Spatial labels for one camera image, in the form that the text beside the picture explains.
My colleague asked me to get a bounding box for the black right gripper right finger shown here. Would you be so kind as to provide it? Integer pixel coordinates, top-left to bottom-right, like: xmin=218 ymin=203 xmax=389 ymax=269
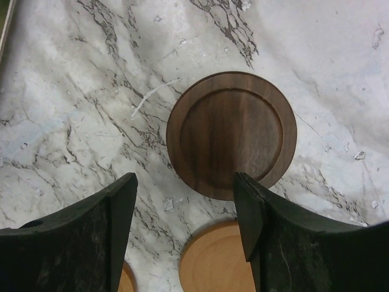
xmin=233 ymin=173 xmax=388 ymax=291

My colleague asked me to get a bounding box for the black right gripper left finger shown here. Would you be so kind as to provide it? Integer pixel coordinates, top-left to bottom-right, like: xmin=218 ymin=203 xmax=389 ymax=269
xmin=1 ymin=173 xmax=138 ymax=291

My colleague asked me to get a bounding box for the light brown wooden coaster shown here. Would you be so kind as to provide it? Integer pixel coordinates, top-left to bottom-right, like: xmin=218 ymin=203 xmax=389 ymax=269
xmin=118 ymin=262 xmax=137 ymax=292

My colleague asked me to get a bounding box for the light beech wooden coaster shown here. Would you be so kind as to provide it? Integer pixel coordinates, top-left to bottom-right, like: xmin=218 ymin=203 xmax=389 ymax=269
xmin=179 ymin=220 xmax=256 ymax=292

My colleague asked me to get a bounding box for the dark brown wooden coaster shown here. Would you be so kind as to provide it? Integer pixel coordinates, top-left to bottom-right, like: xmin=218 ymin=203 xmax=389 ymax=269
xmin=166 ymin=71 xmax=297 ymax=201

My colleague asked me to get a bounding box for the grey tray edge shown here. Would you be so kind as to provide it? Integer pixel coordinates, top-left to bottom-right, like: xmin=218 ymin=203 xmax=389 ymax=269
xmin=0 ymin=0 xmax=16 ymax=58

